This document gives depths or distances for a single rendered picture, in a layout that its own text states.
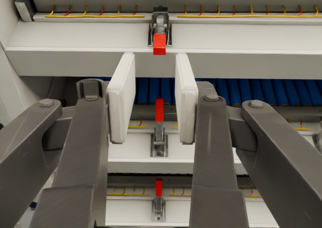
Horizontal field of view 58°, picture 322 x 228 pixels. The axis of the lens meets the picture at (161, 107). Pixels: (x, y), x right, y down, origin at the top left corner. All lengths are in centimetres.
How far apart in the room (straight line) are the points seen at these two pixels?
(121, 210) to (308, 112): 40
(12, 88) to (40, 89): 7
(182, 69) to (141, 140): 33
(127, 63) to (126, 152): 31
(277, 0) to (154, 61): 17
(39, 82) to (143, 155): 19
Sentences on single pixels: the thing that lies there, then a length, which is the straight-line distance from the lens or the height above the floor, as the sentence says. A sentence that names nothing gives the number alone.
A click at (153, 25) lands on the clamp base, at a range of 34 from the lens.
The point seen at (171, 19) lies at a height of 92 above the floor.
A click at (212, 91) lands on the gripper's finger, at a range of 16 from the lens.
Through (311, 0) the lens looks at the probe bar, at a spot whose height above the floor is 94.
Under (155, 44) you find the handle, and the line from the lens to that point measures 28.
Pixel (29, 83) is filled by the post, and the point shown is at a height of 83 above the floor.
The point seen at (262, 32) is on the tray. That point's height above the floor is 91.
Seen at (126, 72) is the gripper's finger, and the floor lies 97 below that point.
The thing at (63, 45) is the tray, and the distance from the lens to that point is 36.
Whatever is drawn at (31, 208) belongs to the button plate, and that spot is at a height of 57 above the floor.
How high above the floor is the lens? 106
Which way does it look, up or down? 39 degrees down
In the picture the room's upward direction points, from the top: 1 degrees clockwise
